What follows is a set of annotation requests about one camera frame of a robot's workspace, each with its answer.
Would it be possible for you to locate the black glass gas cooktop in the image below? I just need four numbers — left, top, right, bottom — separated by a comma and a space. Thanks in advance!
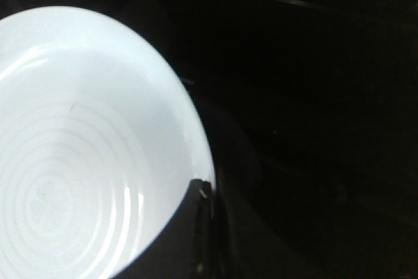
1, 0, 417, 278

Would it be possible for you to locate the light blue plate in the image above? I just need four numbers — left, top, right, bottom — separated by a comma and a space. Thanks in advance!
1, 7, 216, 278

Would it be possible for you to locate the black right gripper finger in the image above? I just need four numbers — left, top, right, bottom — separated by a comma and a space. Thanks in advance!
120, 179, 212, 279

